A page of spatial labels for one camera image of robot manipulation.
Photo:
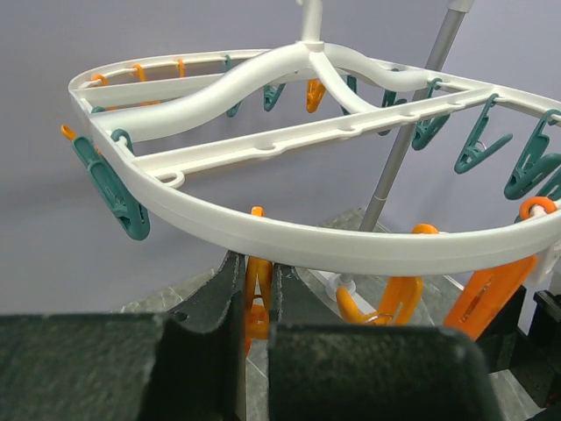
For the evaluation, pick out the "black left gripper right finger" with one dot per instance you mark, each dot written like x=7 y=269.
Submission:
x=293 y=302

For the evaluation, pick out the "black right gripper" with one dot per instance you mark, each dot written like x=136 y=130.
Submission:
x=532 y=357

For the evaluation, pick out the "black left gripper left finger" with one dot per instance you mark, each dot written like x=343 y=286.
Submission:
x=208 y=375

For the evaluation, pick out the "orange clip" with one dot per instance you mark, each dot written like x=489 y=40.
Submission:
x=397 y=305
x=258 y=292

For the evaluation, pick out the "white oval clip hanger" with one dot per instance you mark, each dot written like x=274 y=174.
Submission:
x=377 y=95

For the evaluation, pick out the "teal clip left side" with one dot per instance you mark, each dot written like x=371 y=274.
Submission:
x=127 y=210

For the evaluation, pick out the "teal clip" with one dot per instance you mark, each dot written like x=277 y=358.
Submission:
x=533 y=164
x=474 y=150
x=127 y=210

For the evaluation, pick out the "teal clip front right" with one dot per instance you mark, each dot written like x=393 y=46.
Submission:
x=533 y=164

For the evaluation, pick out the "teal clip right side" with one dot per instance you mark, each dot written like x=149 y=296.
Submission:
x=474 y=150

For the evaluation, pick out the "white clothes rack frame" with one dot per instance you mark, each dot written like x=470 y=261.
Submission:
x=438 y=54

